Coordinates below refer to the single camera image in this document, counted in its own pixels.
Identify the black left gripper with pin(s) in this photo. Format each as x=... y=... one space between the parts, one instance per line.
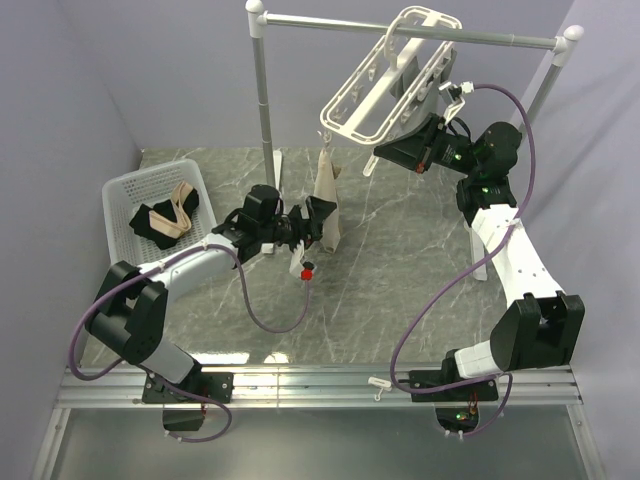
x=309 y=228

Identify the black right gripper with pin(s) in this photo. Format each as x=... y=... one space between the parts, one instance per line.
x=419 y=151

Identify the olive and cream underwear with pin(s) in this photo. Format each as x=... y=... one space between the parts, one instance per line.
x=325 y=188

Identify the white hanger clip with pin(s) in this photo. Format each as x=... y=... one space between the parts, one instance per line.
x=370 y=166
x=326 y=138

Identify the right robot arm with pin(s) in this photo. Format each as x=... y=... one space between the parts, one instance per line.
x=541 y=325

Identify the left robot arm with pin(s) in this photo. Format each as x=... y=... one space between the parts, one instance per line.
x=128 y=315

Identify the white clip drying hanger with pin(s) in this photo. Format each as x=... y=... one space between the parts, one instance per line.
x=395 y=86

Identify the black and beige underwear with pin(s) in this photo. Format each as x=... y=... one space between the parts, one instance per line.
x=166 y=222

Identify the white plastic laundry basket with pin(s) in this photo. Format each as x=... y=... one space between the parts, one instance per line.
x=122 y=197

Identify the white metal clothes rack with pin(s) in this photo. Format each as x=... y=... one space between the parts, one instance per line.
x=259 y=18

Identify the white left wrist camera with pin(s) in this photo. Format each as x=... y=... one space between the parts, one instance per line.
x=300 y=267

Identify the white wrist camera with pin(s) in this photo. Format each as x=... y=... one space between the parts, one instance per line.
x=454 y=97
x=300 y=267

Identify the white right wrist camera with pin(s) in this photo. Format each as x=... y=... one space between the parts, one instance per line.
x=454 y=97

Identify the aluminium mounting rail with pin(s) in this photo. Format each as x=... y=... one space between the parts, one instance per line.
x=283 y=386

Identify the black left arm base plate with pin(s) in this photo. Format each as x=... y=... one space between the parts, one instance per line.
x=215 y=386

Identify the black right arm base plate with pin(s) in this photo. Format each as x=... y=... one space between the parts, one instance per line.
x=428 y=379

